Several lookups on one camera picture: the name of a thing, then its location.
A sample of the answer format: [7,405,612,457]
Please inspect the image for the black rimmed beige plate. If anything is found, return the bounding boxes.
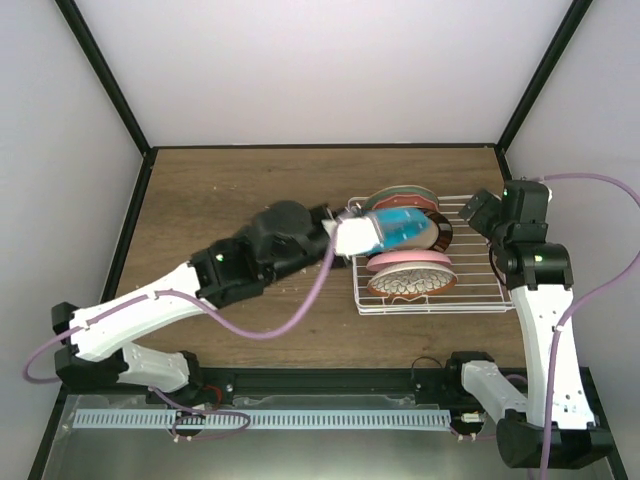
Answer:
[406,209,453,253]

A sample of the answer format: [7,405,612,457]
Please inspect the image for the red dotted scalloped plate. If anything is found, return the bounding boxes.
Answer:
[371,193,439,211]

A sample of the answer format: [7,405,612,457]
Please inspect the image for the blue dotted plate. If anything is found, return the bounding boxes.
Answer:
[369,207,431,253]

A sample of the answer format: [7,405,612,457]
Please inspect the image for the floral patterned brown plate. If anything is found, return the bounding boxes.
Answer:
[367,262,458,301]

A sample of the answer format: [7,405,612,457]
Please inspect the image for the pink plate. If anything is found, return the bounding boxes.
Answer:
[366,250,452,272]

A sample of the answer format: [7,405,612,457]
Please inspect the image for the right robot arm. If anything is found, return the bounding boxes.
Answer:
[444,180,614,471]

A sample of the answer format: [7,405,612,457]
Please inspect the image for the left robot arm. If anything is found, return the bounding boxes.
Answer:
[52,200,335,404]

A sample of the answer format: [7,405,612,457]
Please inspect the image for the green plate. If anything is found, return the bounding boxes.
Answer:
[362,185,439,211]

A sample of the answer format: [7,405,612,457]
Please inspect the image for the white wire dish rack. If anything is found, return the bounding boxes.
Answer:
[352,195,513,316]

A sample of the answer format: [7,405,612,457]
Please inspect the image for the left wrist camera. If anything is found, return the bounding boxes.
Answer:
[321,211,382,257]

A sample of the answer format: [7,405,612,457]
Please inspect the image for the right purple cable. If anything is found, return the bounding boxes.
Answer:
[519,172,640,471]

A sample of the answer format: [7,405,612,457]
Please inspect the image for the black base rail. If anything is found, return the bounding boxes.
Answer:
[202,367,463,398]

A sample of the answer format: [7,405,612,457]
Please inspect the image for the black enclosure frame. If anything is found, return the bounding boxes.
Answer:
[27,0,631,480]

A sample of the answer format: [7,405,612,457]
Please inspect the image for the slotted cable duct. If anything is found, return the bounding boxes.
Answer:
[72,409,451,432]

